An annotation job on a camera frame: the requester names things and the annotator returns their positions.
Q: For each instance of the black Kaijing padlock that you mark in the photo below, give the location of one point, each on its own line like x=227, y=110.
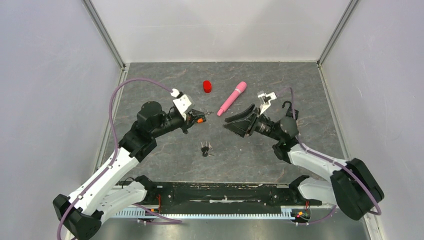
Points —
x=290, y=111

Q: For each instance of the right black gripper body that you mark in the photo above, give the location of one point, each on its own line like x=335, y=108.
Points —
x=259, y=124

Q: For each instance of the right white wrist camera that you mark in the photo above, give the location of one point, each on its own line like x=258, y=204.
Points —
x=266, y=99

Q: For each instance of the pink cylindrical wand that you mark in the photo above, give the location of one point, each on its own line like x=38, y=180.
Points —
x=239, y=89

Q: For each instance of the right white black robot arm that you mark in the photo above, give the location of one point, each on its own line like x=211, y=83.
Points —
x=346, y=184

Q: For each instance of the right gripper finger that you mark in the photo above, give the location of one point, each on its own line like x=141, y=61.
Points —
x=237, y=128
x=245, y=116

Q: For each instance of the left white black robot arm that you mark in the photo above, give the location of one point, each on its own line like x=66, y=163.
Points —
x=84, y=211

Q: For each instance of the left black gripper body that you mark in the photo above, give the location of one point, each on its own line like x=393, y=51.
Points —
x=188, y=117

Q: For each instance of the red plastic cap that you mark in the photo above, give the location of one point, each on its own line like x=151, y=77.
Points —
x=207, y=86

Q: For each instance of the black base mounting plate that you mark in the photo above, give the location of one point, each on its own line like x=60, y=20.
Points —
x=172, y=193

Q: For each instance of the white slotted cable duct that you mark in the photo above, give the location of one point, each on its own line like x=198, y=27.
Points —
x=284, y=214

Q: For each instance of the black-head key bunch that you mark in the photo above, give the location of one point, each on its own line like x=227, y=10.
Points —
x=206, y=147

